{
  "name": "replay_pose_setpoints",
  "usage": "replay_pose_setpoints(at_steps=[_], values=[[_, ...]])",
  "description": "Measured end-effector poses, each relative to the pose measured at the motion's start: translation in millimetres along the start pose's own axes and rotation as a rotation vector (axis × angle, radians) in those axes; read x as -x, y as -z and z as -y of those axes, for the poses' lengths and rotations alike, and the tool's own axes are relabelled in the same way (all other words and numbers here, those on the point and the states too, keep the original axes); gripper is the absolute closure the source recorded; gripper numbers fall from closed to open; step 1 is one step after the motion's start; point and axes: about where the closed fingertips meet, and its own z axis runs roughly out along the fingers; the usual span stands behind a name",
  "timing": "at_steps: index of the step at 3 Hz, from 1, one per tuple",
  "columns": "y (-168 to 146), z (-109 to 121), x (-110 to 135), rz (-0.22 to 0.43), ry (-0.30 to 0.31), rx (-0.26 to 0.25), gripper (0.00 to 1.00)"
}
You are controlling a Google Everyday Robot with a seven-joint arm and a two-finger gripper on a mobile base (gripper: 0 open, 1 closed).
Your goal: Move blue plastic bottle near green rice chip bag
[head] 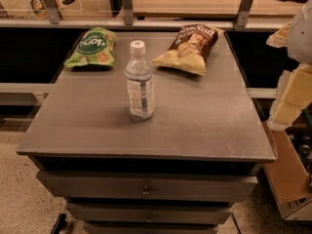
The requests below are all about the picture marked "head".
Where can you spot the middle drawer front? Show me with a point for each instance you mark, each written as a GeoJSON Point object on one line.
{"type": "Point", "coordinates": [148, 213]}

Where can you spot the green rice chip bag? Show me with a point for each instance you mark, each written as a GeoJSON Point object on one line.
{"type": "Point", "coordinates": [95, 48]}

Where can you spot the clear plastic bin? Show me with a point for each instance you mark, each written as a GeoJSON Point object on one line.
{"type": "Point", "coordinates": [36, 9]}

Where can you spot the clear plastic water bottle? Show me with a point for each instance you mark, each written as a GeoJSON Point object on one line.
{"type": "Point", "coordinates": [139, 74]}

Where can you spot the top drawer front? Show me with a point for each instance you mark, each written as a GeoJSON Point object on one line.
{"type": "Point", "coordinates": [202, 188]}

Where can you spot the cardboard box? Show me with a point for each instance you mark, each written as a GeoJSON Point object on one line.
{"type": "Point", "coordinates": [288, 179]}

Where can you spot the drawer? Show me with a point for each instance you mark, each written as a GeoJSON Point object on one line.
{"type": "Point", "coordinates": [148, 213]}
{"type": "Point", "coordinates": [202, 188]}

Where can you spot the brown sea salt chip bag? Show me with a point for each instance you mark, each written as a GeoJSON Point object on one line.
{"type": "Point", "coordinates": [190, 49]}

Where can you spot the grey drawer cabinet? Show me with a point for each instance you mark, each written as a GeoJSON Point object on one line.
{"type": "Point", "coordinates": [201, 125]}

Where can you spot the metal shelf rail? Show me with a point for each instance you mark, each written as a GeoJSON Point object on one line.
{"type": "Point", "coordinates": [147, 24]}

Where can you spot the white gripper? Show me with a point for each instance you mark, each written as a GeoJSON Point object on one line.
{"type": "Point", "coordinates": [301, 38]}

